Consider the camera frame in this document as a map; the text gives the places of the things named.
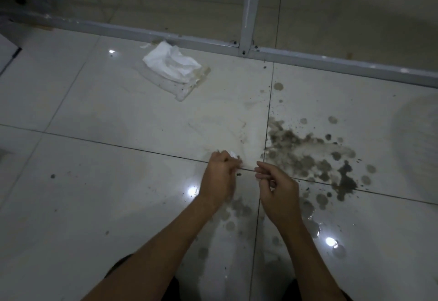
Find person's right hand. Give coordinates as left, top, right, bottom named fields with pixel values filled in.
left=255, top=161, right=303, bottom=231

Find person's left hand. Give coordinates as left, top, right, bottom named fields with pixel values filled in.
left=198, top=150, right=244, bottom=209

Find clear pack of white tissues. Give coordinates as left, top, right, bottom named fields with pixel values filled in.
left=135, top=39, right=211, bottom=103

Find person's right forearm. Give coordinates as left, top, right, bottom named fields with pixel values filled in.
left=277, top=220, right=348, bottom=301

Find person's left forearm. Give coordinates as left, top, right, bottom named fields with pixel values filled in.
left=82, top=194, right=223, bottom=301

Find black trousers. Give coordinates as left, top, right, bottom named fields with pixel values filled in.
left=102, top=254, right=353, bottom=301

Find white cabinet panel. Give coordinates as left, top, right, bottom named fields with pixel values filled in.
left=0, top=33, right=22, bottom=75

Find metal frame rail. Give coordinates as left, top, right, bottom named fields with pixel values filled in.
left=0, top=11, right=438, bottom=89

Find grey metal post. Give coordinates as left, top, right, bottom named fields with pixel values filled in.
left=239, top=0, right=266, bottom=58

